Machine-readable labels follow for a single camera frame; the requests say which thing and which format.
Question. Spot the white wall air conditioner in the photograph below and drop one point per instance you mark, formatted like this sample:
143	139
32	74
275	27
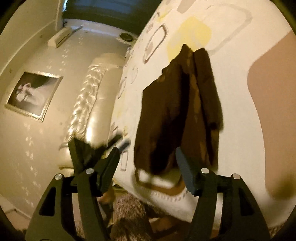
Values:
60	37

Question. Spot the small round desk fan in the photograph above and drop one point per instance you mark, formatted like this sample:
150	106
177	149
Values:
127	38

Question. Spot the dark green curtain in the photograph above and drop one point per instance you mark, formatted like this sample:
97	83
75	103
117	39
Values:
129	15

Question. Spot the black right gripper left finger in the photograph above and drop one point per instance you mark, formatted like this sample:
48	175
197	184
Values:
69	210

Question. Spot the dark brown plaid sweater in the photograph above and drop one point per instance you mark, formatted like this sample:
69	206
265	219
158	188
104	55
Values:
180	109

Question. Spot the patterned floor rug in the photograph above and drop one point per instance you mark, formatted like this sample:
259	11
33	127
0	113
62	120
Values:
133	219

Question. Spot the framed wedding photo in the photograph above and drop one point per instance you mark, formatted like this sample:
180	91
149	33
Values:
33	93

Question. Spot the cream tufted leather headboard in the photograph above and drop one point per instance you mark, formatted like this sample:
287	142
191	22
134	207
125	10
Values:
91	117

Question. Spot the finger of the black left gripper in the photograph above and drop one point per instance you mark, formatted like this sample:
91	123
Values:
119	142

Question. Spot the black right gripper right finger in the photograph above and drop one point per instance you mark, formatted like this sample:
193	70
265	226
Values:
241	217

